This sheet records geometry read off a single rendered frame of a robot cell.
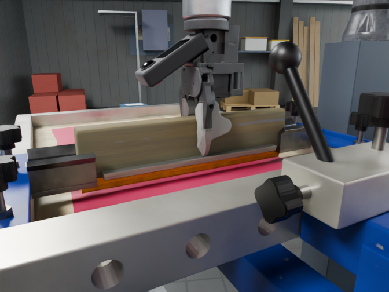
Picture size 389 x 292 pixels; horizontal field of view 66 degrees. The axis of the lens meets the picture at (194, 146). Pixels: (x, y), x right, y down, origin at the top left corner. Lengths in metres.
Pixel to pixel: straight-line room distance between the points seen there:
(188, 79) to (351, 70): 0.61
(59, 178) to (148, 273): 0.24
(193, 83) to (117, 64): 7.15
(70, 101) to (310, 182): 5.80
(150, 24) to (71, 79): 2.28
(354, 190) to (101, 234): 0.17
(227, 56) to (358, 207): 0.34
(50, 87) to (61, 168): 6.20
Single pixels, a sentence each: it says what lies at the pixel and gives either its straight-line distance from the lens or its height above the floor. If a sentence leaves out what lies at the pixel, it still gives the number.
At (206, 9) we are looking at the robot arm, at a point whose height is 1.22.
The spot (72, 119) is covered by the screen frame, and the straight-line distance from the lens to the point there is 1.03.
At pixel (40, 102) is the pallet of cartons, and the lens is 6.03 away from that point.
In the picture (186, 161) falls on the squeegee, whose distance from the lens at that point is 0.49.
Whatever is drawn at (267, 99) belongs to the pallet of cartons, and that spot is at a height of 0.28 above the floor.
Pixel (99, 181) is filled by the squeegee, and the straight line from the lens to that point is 0.48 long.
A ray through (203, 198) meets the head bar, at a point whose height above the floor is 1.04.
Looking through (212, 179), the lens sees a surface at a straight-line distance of 0.52.
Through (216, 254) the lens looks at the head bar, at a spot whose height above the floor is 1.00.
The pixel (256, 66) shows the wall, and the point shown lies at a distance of 8.00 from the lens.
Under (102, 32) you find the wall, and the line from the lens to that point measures 7.67.
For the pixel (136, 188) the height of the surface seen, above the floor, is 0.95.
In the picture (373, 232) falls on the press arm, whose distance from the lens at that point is 0.26.
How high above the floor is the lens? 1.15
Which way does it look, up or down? 16 degrees down
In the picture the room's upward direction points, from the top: straight up
